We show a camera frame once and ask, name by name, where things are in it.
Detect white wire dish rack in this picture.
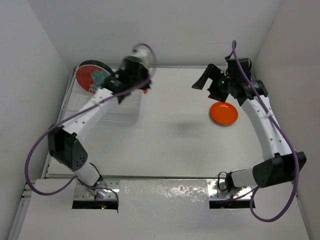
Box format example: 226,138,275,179
61,68,143,124

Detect orange plastic plate front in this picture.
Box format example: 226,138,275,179
209,102,239,126

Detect red plate with teal flower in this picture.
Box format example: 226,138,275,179
75,65,111,94

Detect thin black cable right base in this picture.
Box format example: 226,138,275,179
216,170,232,195

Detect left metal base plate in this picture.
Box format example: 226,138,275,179
73,181,120,201

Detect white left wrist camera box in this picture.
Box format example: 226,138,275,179
132,48,151,68

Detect metal base plate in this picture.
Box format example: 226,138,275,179
207,178,253,201
73,181,120,201

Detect dark green rimmed plate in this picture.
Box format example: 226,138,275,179
79,60,115,75

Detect thin black cable left wrist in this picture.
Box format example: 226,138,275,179
88,162,104,182

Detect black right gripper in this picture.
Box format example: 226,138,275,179
193,63,236,103

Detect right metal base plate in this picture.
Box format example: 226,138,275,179
207,178,253,201

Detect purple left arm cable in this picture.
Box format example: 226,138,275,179
24,42,157,208

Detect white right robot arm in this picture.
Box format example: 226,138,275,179
192,58,307,192

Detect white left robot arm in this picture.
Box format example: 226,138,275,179
48,54,151,187

